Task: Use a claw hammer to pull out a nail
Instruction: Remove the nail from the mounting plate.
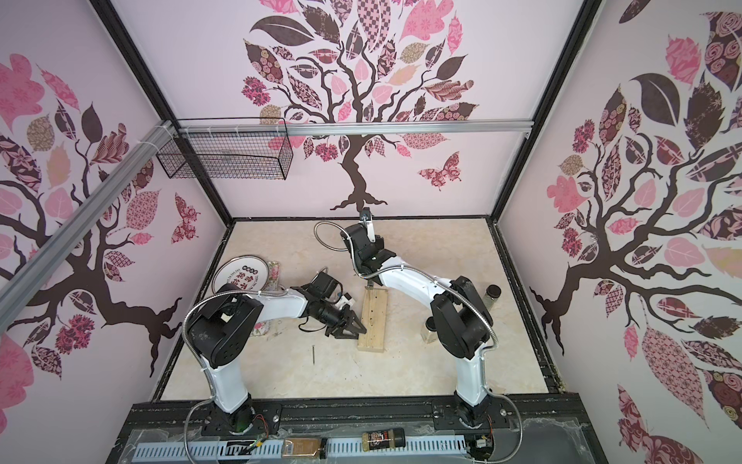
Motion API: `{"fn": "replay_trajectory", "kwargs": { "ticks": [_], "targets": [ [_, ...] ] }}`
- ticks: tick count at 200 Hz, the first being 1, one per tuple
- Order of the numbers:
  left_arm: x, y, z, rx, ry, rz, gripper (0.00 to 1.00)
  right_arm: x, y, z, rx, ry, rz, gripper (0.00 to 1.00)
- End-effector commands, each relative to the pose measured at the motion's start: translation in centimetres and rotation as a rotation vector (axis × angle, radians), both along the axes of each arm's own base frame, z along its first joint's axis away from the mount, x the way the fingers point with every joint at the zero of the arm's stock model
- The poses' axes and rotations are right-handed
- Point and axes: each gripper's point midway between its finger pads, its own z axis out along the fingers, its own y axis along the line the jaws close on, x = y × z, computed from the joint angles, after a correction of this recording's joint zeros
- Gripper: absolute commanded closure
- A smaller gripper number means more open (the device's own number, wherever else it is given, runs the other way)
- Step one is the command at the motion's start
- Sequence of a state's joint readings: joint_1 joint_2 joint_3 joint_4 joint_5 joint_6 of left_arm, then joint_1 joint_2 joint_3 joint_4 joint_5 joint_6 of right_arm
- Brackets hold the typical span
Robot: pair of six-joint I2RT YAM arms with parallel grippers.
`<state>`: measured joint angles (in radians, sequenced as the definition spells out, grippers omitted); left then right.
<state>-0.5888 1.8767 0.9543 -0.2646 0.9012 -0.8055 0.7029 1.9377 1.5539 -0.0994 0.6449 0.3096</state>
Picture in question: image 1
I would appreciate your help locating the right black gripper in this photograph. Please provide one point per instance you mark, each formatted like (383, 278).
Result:
(365, 233)

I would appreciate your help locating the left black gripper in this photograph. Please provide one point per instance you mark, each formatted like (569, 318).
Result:
(348, 323)

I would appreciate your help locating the wooden block with nails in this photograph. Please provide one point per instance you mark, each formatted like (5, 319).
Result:
(373, 317)

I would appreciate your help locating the red black claw hammer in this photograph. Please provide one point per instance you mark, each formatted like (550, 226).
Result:
(366, 249)

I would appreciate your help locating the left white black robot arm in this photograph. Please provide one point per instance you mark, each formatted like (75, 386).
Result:
(218, 329)

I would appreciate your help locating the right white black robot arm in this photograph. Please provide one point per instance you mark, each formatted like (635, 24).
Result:
(461, 321)

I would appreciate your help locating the glass jar black lid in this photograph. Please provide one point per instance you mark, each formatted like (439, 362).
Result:
(429, 332)

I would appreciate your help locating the floral cloth mat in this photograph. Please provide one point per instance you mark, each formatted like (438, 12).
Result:
(272, 284)

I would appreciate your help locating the white round plate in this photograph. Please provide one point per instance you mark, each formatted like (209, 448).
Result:
(247, 272)

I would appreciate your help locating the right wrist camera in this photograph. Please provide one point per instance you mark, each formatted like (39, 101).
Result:
(369, 228)

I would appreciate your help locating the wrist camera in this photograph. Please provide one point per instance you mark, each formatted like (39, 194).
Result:
(325, 287)
(369, 228)

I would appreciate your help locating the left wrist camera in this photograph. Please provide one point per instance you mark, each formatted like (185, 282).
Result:
(325, 287)

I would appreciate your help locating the white slotted cable duct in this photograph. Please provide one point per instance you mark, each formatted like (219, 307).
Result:
(249, 450)

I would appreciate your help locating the rear aluminium rail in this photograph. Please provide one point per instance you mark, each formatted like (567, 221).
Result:
(384, 128)

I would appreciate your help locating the aluminium rail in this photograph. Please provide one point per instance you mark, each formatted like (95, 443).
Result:
(384, 128)
(17, 294)

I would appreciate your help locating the black wire basket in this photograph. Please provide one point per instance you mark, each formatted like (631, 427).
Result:
(251, 148)

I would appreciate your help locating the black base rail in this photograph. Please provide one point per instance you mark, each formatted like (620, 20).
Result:
(524, 428)

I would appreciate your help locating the left aluminium rail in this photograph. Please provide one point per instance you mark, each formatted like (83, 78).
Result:
(17, 294)

